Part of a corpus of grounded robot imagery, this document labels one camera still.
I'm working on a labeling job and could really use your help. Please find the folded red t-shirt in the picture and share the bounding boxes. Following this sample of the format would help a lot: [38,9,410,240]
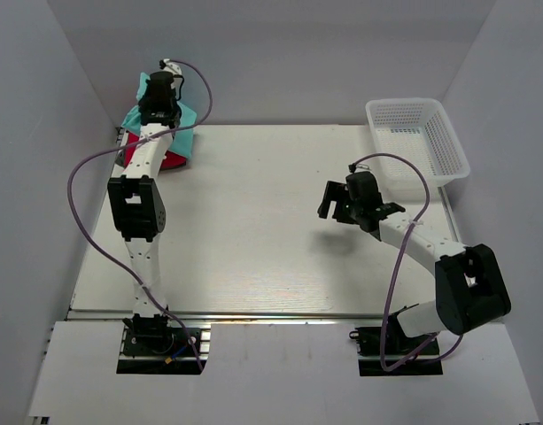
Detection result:
[124,132,188,171]

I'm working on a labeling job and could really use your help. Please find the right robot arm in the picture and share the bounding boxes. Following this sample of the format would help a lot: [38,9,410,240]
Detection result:
[317,172,512,353]

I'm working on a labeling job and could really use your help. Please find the white plastic basket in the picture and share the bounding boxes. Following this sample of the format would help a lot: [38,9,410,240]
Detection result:
[365,97,470,188]

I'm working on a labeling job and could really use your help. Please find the teal t-shirt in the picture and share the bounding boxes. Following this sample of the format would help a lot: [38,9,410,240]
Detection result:
[121,73,197,159]

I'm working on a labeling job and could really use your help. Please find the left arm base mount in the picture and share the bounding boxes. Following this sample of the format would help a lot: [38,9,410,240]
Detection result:
[116,314,209,375]

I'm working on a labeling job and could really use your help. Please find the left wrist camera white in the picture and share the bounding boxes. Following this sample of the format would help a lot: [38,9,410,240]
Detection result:
[159,58,183,79]

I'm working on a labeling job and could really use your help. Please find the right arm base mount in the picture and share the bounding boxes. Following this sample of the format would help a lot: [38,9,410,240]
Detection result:
[348,327,443,377]

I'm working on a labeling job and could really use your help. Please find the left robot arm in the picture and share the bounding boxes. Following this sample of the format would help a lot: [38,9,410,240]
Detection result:
[107,67,183,318]

